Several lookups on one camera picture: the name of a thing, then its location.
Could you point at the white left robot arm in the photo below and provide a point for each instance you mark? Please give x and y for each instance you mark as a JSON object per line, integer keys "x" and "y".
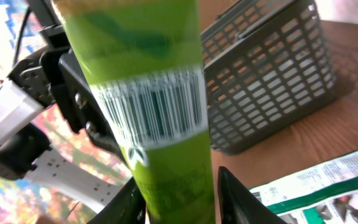
{"x": 27, "y": 153}

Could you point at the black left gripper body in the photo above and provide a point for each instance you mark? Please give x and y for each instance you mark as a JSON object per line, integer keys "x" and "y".
{"x": 39, "y": 74}

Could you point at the grey plastic mesh basket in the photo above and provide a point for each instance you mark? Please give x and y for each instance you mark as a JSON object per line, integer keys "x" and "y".
{"x": 266, "y": 66}

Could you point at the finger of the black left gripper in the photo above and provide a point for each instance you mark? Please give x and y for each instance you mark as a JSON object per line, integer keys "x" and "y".
{"x": 86, "y": 109}

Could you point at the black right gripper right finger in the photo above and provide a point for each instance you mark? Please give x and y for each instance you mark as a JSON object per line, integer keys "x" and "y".
{"x": 238, "y": 205}

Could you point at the green white 3M package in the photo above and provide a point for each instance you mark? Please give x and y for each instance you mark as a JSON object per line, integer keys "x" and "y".
{"x": 326, "y": 193}

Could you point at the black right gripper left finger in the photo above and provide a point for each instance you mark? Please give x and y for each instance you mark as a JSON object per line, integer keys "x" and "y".
{"x": 127, "y": 207}

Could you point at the green tea drink carton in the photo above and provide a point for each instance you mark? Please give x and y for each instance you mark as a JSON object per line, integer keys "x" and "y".
{"x": 143, "y": 63}

